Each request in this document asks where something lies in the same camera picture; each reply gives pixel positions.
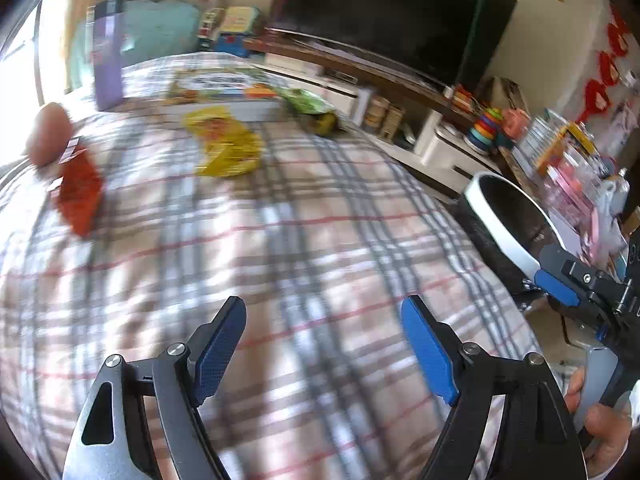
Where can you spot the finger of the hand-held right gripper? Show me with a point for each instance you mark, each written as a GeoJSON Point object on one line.
{"type": "Point", "coordinates": [555, 287]}
{"type": "Point", "coordinates": [582, 272]}

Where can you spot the clear plastic storage box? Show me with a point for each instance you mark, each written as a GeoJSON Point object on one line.
{"type": "Point", "coordinates": [537, 135]}

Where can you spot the wooden slatted toy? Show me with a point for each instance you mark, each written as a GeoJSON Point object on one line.
{"type": "Point", "coordinates": [393, 122]}

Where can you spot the yellow snack wrapper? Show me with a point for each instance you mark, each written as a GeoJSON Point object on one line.
{"type": "Point", "coordinates": [225, 142]}

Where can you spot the pink round object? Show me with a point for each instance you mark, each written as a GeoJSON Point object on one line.
{"type": "Point", "coordinates": [47, 132]}

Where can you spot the purple box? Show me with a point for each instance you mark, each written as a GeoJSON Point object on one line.
{"type": "Point", "coordinates": [107, 60]}

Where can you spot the yellow blue toy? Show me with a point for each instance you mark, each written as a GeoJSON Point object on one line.
{"type": "Point", "coordinates": [232, 27]}

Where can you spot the yellow tin can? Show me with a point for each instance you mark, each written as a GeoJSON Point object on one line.
{"type": "Point", "coordinates": [377, 110]}

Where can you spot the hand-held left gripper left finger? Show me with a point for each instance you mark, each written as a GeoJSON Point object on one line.
{"type": "Point", "coordinates": [220, 355]}

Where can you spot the red white snack packet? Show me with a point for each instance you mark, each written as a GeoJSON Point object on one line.
{"type": "Point", "coordinates": [80, 195]}

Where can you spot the teal fabric cover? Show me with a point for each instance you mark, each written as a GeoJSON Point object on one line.
{"type": "Point", "coordinates": [155, 30]}

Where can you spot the colourful picture book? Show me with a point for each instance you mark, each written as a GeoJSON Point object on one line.
{"type": "Point", "coordinates": [220, 92]}

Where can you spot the dark green yellow wrapper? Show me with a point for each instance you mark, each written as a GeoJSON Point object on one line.
{"type": "Point", "coordinates": [324, 124]}

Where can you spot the green snack wrapper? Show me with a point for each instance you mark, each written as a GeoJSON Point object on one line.
{"type": "Point", "coordinates": [307, 101]}

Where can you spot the orange toy telephone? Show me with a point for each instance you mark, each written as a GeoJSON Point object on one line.
{"type": "Point", "coordinates": [462, 97]}

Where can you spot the brown marble counter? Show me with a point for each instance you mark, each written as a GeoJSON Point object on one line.
{"type": "Point", "coordinates": [520, 172]}

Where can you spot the black flat television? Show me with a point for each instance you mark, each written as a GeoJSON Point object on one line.
{"type": "Point", "coordinates": [390, 15]}

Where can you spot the white television cabinet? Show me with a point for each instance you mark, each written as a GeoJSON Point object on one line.
{"type": "Point", "coordinates": [450, 150]}

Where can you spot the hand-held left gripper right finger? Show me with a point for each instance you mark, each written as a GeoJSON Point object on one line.
{"type": "Point", "coordinates": [430, 355]}

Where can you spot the person's right hand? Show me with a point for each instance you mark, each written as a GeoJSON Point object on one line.
{"type": "Point", "coordinates": [607, 432]}

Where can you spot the pink lidded clear container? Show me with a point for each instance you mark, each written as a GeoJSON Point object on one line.
{"type": "Point", "coordinates": [572, 187]}

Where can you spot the plaid blanket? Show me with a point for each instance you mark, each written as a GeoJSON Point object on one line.
{"type": "Point", "coordinates": [250, 260]}

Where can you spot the white rimmed black trash bin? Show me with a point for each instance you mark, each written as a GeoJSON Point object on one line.
{"type": "Point", "coordinates": [505, 220]}

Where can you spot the pink toy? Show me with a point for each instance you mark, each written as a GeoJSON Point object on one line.
{"type": "Point", "coordinates": [516, 122]}

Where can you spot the yellow cartoon box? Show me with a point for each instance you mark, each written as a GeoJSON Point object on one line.
{"type": "Point", "coordinates": [575, 145]}

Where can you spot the red hanging wall decoration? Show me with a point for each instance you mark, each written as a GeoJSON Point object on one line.
{"type": "Point", "coordinates": [605, 80]}

